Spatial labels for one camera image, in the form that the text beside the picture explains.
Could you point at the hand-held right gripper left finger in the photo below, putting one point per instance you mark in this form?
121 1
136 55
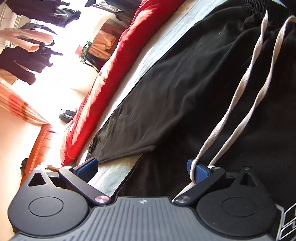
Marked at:
87 168

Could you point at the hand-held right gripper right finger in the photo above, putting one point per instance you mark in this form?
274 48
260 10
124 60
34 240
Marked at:
201 173

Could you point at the black pants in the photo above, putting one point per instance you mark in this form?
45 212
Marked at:
185 81

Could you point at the hanging dark clothes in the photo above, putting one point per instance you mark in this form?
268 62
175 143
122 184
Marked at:
27 60

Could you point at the wooden headboard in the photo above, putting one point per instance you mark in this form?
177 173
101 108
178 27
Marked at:
39 148

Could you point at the grey backpack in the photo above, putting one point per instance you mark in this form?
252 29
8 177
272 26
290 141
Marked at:
67 115

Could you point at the dark cloth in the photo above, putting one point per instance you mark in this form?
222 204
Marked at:
24 165

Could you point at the red quilt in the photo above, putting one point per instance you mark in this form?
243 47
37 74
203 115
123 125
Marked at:
111 81

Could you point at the orange striped curtain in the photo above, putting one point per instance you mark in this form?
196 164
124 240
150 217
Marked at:
20 104

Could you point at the green tray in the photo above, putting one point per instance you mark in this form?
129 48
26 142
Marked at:
85 52

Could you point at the red plastic basin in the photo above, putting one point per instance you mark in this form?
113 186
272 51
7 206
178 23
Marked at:
79 50

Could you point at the orange cloth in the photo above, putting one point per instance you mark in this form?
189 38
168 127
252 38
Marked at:
101 44

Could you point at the grey checked bed sheet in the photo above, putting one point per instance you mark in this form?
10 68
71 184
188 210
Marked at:
150 48

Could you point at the beige hanging garment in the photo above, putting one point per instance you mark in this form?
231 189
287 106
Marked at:
25 39

